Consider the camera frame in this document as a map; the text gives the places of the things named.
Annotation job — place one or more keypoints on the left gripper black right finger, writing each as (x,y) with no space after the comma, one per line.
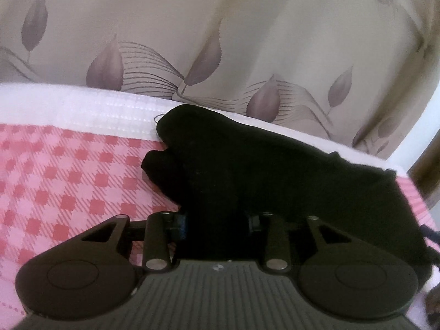
(334,271)

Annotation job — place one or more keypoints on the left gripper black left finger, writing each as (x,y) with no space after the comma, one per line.
(97,270)

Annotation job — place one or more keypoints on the black small garment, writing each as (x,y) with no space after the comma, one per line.
(213,164)

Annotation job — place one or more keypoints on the pink white bed sheet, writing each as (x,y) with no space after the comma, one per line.
(70,159)

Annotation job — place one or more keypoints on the beige leaf-print curtain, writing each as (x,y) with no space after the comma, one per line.
(357,72)

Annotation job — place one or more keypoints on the dark wooden door frame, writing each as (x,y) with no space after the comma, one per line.
(425,172)

